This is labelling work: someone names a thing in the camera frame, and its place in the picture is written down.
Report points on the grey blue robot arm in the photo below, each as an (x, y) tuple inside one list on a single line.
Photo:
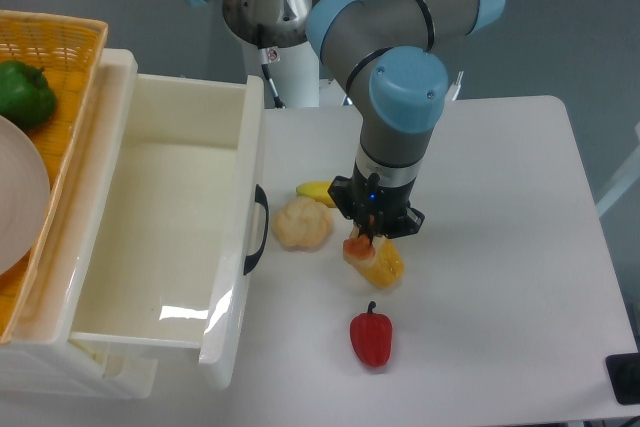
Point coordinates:
[(382, 57)]

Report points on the red bell pepper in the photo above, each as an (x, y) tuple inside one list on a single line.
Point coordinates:
[(371, 336)]

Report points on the green bell pepper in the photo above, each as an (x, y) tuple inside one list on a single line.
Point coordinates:
[(26, 98)]

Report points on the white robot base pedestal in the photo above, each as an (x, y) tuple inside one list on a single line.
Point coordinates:
[(274, 46)]

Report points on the black drawer handle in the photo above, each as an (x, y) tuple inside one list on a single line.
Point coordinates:
[(260, 230)]

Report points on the black device at table edge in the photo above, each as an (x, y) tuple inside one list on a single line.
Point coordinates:
[(623, 371)]

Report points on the yellow bell pepper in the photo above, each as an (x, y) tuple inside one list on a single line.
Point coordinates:
[(386, 267)]

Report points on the round white bread roll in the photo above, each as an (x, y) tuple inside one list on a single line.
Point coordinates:
[(303, 223)]

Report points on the white drawer cabinet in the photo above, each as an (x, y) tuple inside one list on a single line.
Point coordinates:
[(40, 356)]

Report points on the square toasted bread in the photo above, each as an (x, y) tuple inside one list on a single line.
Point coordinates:
[(358, 252)]

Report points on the open upper white drawer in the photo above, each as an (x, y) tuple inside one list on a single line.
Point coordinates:
[(166, 271)]

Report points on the white frame at right edge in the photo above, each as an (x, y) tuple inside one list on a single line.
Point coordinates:
[(619, 183)]

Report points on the orange woven basket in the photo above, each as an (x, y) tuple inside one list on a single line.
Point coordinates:
[(69, 50)]

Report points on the pale pink plate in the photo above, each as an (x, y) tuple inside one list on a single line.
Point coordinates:
[(25, 193)]

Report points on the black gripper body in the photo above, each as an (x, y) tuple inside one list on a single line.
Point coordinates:
[(378, 205)]

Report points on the yellow banana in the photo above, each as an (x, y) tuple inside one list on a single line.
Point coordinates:
[(318, 191)]

